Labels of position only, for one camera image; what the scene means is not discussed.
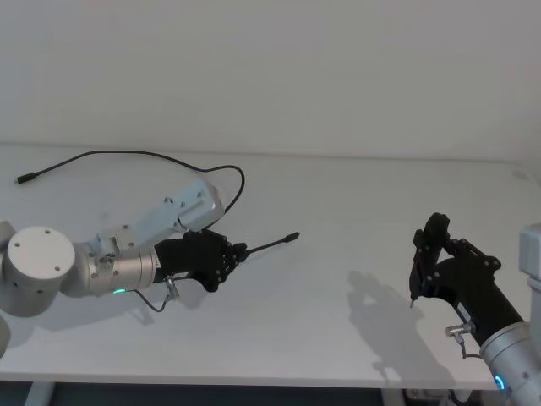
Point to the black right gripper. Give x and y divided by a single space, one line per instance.
477 296

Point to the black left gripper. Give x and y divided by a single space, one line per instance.
190 260

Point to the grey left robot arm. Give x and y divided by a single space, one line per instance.
38 262

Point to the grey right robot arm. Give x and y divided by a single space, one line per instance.
515 351

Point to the pale grey table leg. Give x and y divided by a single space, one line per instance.
42 394

